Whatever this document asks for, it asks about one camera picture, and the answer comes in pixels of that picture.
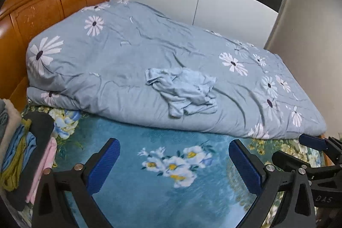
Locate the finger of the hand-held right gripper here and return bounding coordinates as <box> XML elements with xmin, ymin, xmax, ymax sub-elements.
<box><xmin>299</xmin><ymin>134</ymin><xmax>342</xmax><ymax>162</ymax></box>
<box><xmin>271</xmin><ymin>150</ymin><xmax>312</xmax><ymax>172</ymax></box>

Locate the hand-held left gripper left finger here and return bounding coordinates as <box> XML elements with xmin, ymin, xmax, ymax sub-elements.
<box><xmin>32</xmin><ymin>138</ymin><xmax>121</xmax><ymax>228</ymax></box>

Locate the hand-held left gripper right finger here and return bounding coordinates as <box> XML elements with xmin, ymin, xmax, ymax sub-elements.
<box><xmin>228</xmin><ymin>138</ymin><xmax>317</xmax><ymax>228</ymax></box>

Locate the light blue shirt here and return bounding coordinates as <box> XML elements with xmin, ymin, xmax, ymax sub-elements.
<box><xmin>145</xmin><ymin>67</ymin><xmax>217</xmax><ymax>118</ymax></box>

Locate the stack of folded clothes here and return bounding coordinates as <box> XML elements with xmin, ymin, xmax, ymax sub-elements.
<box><xmin>0</xmin><ymin>98</ymin><xmax>58</xmax><ymax>211</ymax></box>

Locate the teal floral fleece blanket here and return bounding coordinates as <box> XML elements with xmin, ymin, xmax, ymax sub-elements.
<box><xmin>8</xmin><ymin>105</ymin><xmax>332</xmax><ymax>228</ymax></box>

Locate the grey-blue daisy print duvet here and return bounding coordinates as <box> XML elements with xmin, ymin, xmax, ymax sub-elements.
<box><xmin>26</xmin><ymin>0</ymin><xmax>328</xmax><ymax>140</ymax></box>

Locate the wooden bed headboard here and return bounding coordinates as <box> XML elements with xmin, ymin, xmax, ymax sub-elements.
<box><xmin>0</xmin><ymin>0</ymin><xmax>110</xmax><ymax>111</ymax></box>

